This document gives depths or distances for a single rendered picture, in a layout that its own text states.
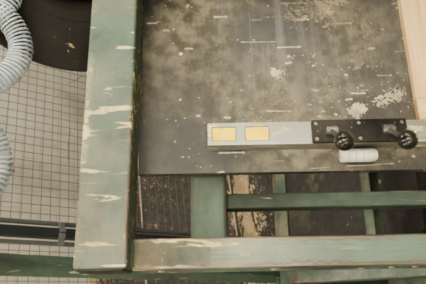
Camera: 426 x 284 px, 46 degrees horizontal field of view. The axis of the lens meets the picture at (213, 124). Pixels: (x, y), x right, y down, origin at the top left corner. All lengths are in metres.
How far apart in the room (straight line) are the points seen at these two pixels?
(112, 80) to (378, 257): 0.63
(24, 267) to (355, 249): 0.82
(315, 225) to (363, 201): 1.95
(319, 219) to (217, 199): 2.01
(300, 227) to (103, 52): 2.30
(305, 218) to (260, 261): 2.17
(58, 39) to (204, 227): 0.78
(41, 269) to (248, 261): 0.62
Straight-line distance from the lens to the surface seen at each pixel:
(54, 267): 1.44
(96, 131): 1.03
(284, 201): 1.14
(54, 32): 1.61
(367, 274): 1.87
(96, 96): 1.06
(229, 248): 1.01
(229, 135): 1.07
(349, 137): 0.98
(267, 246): 1.01
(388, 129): 1.11
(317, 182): 3.13
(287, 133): 1.08
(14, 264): 1.39
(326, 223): 3.06
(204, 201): 1.11
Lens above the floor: 2.26
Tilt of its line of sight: 34 degrees down
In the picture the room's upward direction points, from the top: 77 degrees counter-clockwise
